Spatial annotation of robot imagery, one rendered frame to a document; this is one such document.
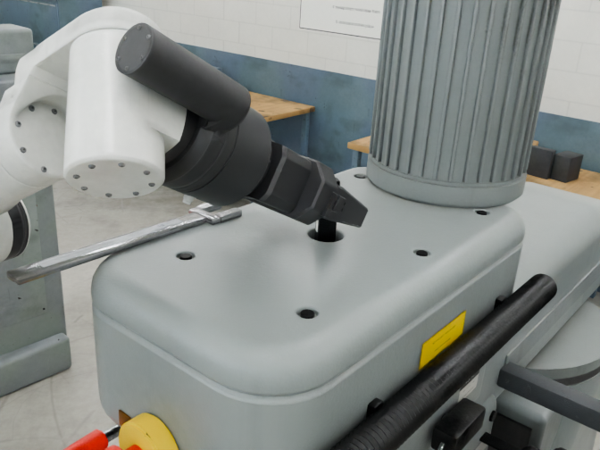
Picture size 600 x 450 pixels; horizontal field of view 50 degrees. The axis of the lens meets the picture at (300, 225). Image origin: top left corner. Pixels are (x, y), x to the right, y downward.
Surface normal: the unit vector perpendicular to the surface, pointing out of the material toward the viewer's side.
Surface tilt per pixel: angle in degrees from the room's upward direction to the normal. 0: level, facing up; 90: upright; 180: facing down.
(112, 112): 46
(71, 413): 0
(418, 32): 90
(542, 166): 90
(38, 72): 99
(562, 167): 90
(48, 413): 0
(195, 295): 0
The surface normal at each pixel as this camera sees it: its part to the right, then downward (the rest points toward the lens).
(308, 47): -0.64, 0.26
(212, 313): 0.06, -0.92
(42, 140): 0.80, -0.27
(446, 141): -0.25, 0.36
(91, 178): 0.08, 0.93
